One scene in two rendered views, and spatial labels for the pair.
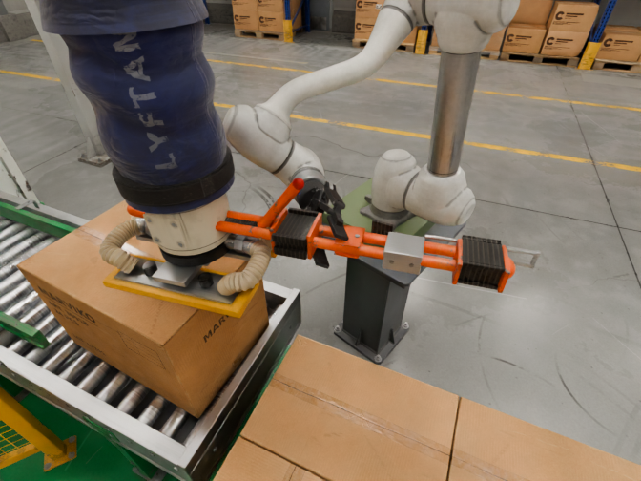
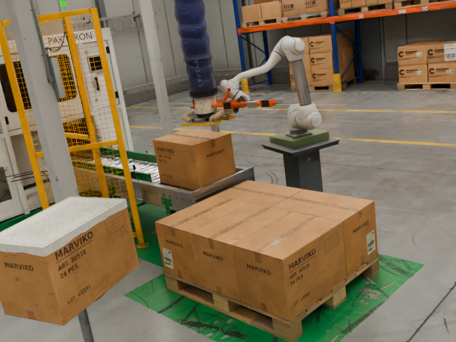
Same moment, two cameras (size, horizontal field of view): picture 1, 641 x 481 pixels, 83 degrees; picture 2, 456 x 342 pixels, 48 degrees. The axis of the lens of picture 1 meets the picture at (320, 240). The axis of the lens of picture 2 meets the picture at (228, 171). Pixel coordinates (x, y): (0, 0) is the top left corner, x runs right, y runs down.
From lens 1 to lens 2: 3.39 m
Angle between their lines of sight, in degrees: 32
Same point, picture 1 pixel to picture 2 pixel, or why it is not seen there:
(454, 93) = (295, 73)
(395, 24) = (274, 55)
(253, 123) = (226, 83)
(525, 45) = not seen: outside the picture
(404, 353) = not seen: hidden behind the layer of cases
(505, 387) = not seen: hidden behind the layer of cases
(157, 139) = (199, 80)
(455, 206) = (308, 117)
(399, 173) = (294, 110)
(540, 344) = (412, 226)
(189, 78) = (207, 68)
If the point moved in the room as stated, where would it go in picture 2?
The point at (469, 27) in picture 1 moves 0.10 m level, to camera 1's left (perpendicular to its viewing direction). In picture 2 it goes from (290, 53) to (278, 55)
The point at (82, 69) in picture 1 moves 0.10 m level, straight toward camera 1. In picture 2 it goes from (188, 67) to (189, 68)
